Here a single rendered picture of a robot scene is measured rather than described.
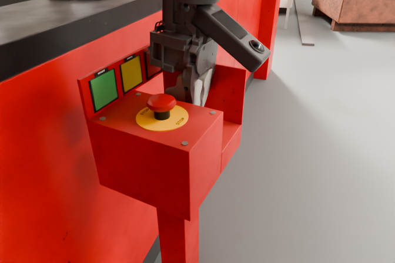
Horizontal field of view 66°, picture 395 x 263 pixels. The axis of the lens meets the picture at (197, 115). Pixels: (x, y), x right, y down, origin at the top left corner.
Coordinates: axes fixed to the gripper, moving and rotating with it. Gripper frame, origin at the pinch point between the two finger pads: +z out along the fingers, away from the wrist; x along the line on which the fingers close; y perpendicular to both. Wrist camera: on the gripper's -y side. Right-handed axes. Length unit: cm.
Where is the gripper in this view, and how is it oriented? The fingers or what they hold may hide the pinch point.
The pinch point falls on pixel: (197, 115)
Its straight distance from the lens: 51.9
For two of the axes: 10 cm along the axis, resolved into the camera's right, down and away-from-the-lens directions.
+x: -4.5, 4.6, -7.7
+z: -0.8, 8.4, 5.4
